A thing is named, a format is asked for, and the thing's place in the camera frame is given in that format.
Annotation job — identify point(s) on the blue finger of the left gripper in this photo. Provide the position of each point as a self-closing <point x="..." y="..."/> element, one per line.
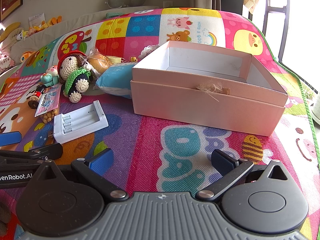
<point x="10" y="138"/>

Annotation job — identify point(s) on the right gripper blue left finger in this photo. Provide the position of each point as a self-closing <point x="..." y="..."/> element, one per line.
<point x="90" y="172"/>

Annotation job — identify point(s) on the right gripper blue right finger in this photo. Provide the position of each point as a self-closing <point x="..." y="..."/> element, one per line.
<point x="231" y="170"/>

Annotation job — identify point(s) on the black red toy figure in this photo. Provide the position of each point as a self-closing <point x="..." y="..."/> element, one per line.
<point x="33" y="100"/>

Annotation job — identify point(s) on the snack packet with label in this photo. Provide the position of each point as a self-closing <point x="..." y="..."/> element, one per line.
<point x="49" y="104"/>

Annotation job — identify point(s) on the white battery charger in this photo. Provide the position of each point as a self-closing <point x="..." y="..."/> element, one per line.
<point x="78" y="123"/>

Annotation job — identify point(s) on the pink green pig figurine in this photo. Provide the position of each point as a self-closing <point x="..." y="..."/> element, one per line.
<point x="50" y="77"/>

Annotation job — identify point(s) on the blue cotton pad pack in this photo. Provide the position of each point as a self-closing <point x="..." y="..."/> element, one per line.
<point x="116" y="80"/>

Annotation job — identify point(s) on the crochet doll green scarf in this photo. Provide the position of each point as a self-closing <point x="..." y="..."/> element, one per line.
<point x="75" y="73"/>

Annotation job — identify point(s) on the bread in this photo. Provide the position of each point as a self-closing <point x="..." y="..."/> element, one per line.
<point x="98" y="61"/>

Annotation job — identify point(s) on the colourful cartoon play mat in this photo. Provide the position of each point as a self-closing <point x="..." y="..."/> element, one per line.
<point x="153" y="154"/>

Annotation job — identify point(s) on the pink cardboard box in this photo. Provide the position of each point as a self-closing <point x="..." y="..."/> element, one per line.
<point x="208" y="86"/>

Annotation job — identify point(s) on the yellow plush toys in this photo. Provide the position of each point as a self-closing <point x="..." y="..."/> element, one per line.
<point x="14" y="30"/>

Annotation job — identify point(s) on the black metal rack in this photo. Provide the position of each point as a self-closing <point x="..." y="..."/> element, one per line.
<point x="276" y="23"/>

